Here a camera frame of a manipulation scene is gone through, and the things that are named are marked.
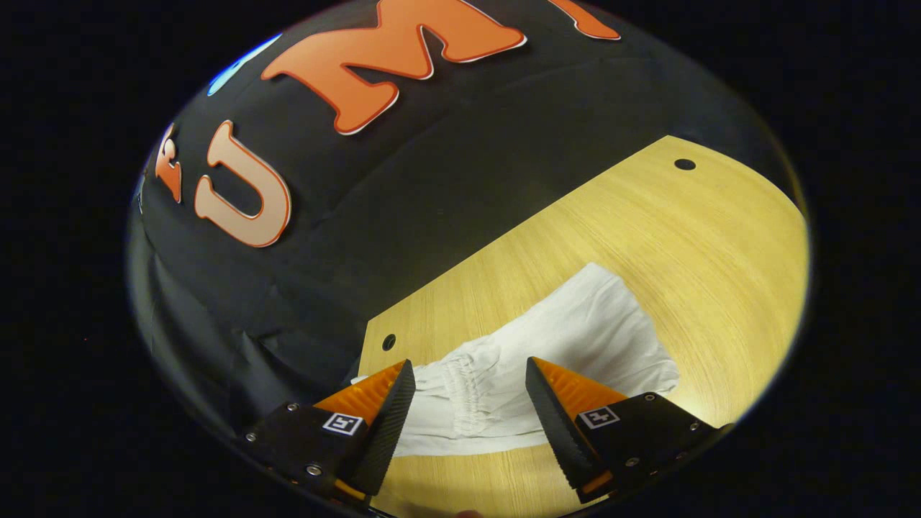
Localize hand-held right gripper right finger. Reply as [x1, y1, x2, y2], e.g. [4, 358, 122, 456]
[525, 356, 735, 504]

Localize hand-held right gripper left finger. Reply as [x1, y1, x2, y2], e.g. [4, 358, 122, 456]
[241, 360, 417, 504]

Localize white jeans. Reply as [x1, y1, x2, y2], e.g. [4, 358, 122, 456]
[351, 263, 681, 458]

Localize black backdrop cloth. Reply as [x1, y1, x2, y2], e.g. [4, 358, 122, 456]
[126, 0, 807, 447]

